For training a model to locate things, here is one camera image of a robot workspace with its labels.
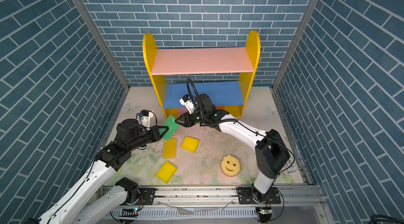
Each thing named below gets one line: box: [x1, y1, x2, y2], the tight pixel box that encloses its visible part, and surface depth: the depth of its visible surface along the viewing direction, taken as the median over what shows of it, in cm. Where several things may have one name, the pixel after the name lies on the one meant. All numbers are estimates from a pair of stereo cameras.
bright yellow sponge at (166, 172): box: [155, 160, 177, 185], surface depth 82 cm
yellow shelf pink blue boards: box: [143, 30, 261, 119], surface depth 81 cm
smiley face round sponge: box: [220, 154, 241, 177], surface depth 82 cm
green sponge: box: [162, 115, 180, 142], surface depth 76 cm
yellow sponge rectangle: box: [162, 137, 177, 159], surface depth 90 cm
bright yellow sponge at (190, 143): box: [180, 136, 200, 153], surface depth 92 cm
